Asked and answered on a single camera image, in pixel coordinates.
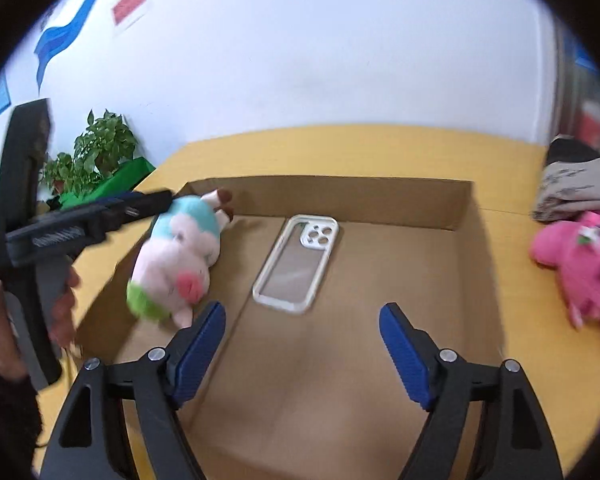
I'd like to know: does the black knit sleeve forearm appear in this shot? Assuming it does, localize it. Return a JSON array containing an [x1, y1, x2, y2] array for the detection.
[[0, 375, 42, 479]]

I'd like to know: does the left hand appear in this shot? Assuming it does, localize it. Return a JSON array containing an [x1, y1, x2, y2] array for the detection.
[[0, 268, 81, 382]]

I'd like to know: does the clear white phone case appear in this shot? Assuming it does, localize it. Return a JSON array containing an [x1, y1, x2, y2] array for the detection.
[[251, 214, 339, 315]]

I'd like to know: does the beige folded garment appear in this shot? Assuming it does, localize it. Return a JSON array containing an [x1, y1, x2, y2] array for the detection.
[[531, 136, 600, 223]]

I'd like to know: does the green potted plant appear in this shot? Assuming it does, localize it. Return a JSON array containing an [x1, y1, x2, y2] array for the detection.
[[40, 110, 155, 208]]

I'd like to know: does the pink plush toy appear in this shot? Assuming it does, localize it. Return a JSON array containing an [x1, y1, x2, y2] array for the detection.
[[530, 211, 600, 330]]

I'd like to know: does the cardboard box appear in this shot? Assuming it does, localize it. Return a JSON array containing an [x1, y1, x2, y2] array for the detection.
[[74, 174, 506, 480]]

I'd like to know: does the pig plush toy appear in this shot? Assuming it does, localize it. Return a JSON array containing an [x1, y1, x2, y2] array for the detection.
[[126, 188, 234, 328]]

